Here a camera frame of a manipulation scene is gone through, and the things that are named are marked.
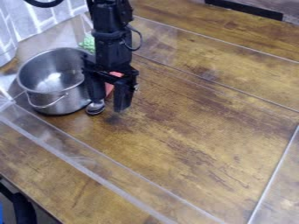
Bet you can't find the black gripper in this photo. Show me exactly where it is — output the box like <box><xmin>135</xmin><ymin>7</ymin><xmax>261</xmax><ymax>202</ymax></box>
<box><xmin>83</xmin><ymin>29</ymin><xmax>139</xmax><ymax>112</ymax></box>

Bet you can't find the silver metal pot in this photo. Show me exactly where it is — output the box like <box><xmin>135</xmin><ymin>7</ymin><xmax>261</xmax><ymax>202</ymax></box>
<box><xmin>16</xmin><ymin>47</ymin><xmax>91</xmax><ymax>116</ymax></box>

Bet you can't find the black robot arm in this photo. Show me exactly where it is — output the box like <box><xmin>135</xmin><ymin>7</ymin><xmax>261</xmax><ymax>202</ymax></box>
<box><xmin>82</xmin><ymin>0</ymin><xmax>139</xmax><ymax>115</ymax></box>

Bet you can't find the black bar at back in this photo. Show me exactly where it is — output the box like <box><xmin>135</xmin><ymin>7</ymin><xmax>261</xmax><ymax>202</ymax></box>
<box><xmin>205</xmin><ymin>0</ymin><xmax>285</xmax><ymax>21</ymax></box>

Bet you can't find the black table leg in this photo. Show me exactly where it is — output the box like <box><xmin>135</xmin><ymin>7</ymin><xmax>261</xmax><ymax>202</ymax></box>
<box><xmin>0</xmin><ymin>182</ymin><xmax>38</xmax><ymax>224</ymax></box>

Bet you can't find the red handled metal spoon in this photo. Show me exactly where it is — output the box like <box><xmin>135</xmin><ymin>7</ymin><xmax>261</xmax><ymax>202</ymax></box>
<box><xmin>86</xmin><ymin>71</ymin><xmax>123</xmax><ymax>116</ymax></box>

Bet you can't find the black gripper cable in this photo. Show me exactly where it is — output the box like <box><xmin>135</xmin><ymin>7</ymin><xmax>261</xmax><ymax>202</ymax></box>
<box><xmin>121</xmin><ymin>24</ymin><xmax>145</xmax><ymax>52</ymax></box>

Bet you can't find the clear acrylic tray wall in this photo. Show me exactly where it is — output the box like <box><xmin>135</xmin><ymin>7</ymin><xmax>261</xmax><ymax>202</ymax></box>
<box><xmin>0</xmin><ymin>18</ymin><xmax>299</xmax><ymax>224</ymax></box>

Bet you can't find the black looping cable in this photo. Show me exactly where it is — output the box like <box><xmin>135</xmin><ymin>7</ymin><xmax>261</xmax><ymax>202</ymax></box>
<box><xmin>23</xmin><ymin>0</ymin><xmax>68</xmax><ymax>9</ymax></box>

